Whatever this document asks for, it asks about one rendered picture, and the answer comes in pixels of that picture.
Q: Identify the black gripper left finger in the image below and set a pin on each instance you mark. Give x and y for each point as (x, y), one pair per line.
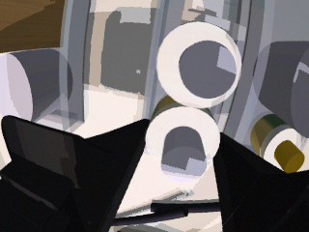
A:
(97, 169)

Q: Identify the black flat bar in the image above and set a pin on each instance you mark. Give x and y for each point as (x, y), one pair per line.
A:
(205, 207)
(150, 218)

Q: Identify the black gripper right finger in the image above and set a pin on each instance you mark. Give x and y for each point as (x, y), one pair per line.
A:
(254, 195)

